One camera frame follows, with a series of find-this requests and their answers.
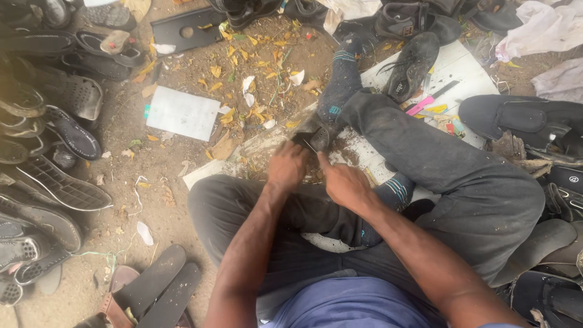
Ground dusty black leather shoe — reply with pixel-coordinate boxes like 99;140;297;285
291;114;343;154

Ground black laced shoe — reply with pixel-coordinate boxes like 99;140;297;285
382;32;441;104

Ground black flat sole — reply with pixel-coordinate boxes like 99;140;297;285
114;244;187;315
137;262;202;328

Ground heap of soles and sandals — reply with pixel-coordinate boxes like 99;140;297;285
489;163;583;328

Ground blue shirt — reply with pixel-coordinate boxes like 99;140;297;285
260;275;524;328

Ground dark grey trousers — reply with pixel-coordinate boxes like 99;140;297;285
187;89;546;319

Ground pile of small colourful bits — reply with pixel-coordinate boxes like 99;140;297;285
433;114;466;138

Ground black plate with hole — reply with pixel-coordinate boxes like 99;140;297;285
150;6;227;56

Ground black boot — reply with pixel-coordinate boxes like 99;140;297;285
207;0;285;32

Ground white plastic bag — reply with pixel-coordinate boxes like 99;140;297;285
316;0;383;35

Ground large black bag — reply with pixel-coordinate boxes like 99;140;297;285
458;94;583;161

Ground white wooden board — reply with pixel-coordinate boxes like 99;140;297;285
182;40;500;254

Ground grey cloth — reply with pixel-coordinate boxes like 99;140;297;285
530;57;583;104

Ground person's left hand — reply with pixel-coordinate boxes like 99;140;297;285
267;139;311;192

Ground heap of dark shoes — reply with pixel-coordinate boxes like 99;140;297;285
0;0;147;307

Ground white cloth sheet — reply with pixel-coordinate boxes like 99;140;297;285
496;0;583;63

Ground black shoe with buckle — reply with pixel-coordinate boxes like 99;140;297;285
375;2;462;46

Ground person's right hand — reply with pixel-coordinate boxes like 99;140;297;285
317;151;377;213

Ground black plain shoe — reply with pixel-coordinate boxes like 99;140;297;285
282;0;329;29

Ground pink handled knife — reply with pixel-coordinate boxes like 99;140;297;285
405;80;461;117

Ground white flat sheet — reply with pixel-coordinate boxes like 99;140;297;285
146;86;222;142

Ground black glossy shoes pair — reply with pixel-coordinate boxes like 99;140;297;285
428;0;524;33

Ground brown leather scrap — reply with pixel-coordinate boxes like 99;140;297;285
489;131;553;178

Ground brown sandal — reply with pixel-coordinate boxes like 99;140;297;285
98;265;140;328

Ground dark blue striped sock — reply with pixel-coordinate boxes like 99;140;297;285
360;172;416;249
316;36;363;125

